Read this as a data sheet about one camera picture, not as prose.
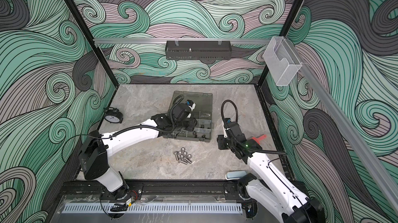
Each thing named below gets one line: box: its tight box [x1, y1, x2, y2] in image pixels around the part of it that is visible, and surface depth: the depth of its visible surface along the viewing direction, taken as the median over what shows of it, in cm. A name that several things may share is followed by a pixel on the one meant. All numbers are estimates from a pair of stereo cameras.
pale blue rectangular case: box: [224, 170, 247, 181], surface depth 77 cm
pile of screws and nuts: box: [173, 147, 192, 165], surface depth 85 cm
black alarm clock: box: [103, 106, 124, 124], surface depth 95 cm
